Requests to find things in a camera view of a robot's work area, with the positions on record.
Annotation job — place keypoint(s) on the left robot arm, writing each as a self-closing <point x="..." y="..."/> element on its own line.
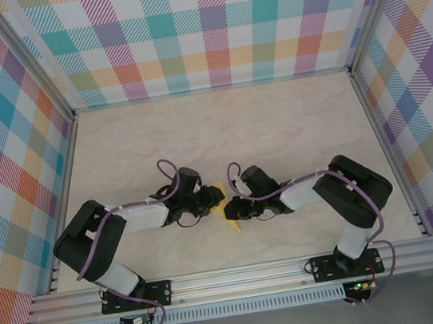
<point x="120" y="278"/>

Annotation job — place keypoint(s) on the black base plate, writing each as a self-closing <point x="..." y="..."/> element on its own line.
<point x="324" y="269"/>
<point x="160" y="292"/>

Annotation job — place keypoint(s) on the aluminium frame post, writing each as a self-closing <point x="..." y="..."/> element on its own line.
<point x="28" y="59"/>
<point x="374" y="7"/>

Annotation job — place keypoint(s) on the aluminium side rail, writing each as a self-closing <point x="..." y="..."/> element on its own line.
<point x="63" y="203"/>
<point x="389" y="158"/>

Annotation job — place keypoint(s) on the yellow paper sheet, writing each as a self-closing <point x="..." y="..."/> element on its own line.
<point x="233" y="224"/>

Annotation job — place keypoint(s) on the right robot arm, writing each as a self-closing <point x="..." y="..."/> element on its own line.
<point x="352" y="239"/>

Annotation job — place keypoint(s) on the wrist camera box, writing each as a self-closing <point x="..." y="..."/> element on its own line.
<point x="188" y="179"/>
<point x="257" y="178"/>

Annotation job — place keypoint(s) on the small green circuit board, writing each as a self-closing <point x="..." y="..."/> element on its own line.
<point x="136" y="321"/>

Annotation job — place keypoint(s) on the small circuit board with LED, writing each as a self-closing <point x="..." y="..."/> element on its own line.
<point x="361" y="286"/>

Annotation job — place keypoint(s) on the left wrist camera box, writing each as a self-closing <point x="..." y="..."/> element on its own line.
<point x="188" y="179"/>

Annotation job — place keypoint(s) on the wide aluminium frame rail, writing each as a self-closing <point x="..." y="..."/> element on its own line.
<point x="237" y="282"/>

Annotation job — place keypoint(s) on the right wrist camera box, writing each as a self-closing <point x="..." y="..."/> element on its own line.
<point x="257" y="178"/>

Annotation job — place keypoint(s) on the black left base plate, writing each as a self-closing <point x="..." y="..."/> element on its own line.
<point x="160" y="292"/>

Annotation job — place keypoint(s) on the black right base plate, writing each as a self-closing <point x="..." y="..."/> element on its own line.
<point x="324" y="269"/>

